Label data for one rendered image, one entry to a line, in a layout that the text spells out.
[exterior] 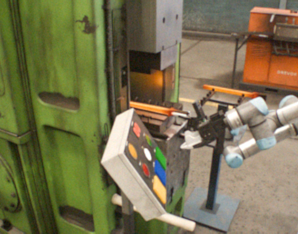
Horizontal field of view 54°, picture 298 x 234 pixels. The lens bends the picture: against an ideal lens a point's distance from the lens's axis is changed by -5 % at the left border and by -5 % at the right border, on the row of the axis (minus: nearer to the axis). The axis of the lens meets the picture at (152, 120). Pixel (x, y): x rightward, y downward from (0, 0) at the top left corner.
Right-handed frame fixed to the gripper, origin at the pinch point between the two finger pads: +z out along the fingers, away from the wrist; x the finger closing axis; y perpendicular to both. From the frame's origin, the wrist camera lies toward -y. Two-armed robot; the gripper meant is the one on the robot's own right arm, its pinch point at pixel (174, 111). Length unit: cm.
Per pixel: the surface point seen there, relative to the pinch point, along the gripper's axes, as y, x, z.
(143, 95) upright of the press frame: 4.2, 22.8, 31.9
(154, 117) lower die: 2.1, -7.6, 8.0
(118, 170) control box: -13, -74, -13
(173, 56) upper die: -29.5, 2.7, 2.4
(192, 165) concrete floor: 101, 99, 20
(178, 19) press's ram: -48.1, 7.1, 2.3
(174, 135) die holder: 10.4, -6.2, -3.3
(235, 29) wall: 68, 745, 130
